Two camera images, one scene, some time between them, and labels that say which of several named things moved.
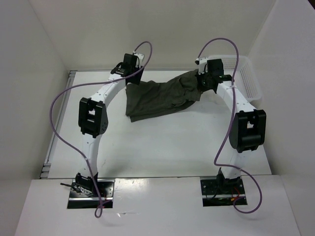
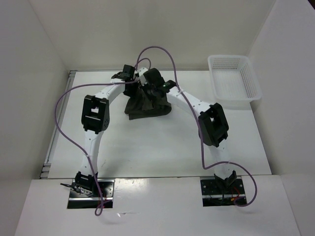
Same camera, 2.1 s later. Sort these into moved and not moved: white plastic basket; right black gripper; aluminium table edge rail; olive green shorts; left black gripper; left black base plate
Moved: right black gripper; olive green shorts; left black gripper
Not moved: white plastic basket; left black base plate; aluminium table edge rail
